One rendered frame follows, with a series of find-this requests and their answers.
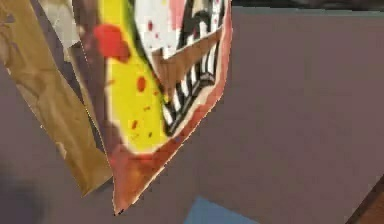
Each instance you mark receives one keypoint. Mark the yellow basketball card plastic cover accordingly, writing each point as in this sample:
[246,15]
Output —
[140,110]

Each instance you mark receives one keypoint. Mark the blue flat object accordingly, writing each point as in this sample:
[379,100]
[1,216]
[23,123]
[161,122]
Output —
[213,214]

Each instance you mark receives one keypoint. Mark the tan brown flat sheet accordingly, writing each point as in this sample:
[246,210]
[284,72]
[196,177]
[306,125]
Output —
[50,93]

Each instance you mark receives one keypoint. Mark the brown wooden object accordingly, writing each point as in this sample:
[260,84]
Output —
[372,210]

